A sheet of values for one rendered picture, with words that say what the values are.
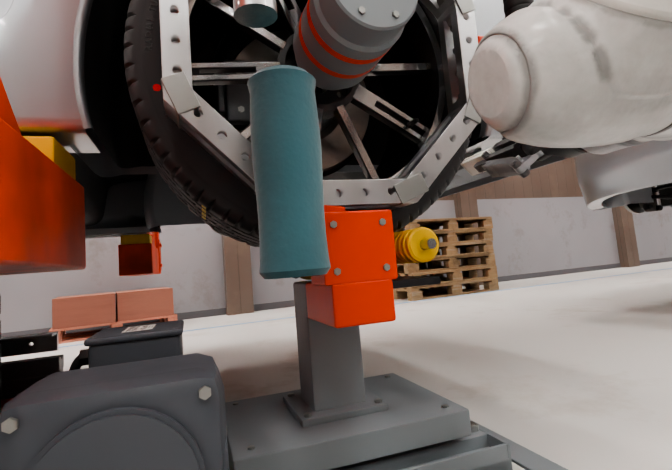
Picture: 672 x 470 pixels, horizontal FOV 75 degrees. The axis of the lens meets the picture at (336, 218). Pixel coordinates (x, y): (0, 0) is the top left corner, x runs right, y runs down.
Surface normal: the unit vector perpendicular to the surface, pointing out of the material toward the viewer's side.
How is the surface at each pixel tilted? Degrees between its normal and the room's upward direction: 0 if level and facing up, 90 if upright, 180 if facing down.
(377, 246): 90
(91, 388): 22
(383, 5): 90
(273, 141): 90
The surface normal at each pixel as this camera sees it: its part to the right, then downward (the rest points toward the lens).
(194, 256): 0.37, -0.13
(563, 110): -0.04, 0.71
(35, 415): 0.26, -0.50
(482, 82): -0.94, 0.24
